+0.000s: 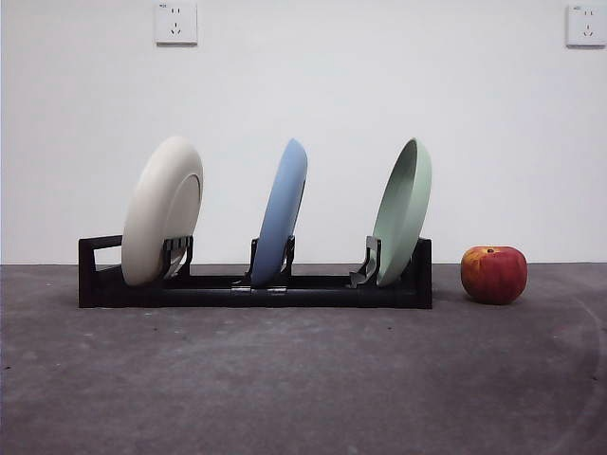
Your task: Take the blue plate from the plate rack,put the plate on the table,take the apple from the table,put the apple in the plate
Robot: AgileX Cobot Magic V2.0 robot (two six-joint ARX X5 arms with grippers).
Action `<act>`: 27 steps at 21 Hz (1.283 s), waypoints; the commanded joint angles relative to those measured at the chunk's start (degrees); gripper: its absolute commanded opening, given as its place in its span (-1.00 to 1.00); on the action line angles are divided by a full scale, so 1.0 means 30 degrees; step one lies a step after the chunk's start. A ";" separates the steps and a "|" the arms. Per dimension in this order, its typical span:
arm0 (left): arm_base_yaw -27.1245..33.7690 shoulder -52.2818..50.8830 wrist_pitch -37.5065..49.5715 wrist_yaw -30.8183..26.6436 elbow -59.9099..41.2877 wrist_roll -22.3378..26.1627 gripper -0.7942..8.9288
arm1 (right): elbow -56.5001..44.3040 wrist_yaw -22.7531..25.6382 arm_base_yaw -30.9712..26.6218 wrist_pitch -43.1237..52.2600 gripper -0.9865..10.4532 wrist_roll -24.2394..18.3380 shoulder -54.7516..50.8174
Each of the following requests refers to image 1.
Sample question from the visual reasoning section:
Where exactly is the blue plate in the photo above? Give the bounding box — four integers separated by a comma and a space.
249, 137, 309, 289

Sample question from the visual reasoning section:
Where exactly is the red yellow apple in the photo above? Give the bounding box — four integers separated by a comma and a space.
460, 245, 528, 304

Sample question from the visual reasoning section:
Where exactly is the green plate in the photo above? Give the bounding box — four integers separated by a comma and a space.
372, 137, 433, 288

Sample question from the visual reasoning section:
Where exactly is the cream plate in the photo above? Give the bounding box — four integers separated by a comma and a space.
120, 136, 205, 287

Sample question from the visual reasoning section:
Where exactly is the black plate rack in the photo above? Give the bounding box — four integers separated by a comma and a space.
78, 234, 433, 310

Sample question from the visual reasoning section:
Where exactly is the white wall socket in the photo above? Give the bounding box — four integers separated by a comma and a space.
155, 2, 198, 46
565, 4, 607, 48

